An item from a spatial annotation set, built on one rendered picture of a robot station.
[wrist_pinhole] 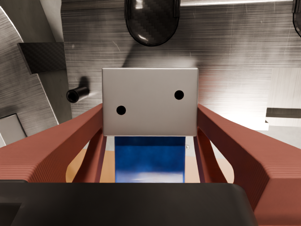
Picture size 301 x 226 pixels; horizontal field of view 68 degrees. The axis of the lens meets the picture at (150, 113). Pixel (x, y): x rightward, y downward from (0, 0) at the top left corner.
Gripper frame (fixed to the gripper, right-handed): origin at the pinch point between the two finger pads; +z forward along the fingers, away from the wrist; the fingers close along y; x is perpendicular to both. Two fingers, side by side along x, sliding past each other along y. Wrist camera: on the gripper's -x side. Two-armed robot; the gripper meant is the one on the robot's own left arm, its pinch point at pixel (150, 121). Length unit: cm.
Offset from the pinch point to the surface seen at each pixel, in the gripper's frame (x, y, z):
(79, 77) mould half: 0.4, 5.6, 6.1
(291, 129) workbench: 8.1, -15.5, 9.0
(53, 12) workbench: -2.0, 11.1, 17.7
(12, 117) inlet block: 6.4, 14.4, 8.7
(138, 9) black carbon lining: -4.3, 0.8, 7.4
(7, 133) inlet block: 7.1, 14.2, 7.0
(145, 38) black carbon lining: -2.6, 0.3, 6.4
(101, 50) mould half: -1.6, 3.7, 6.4
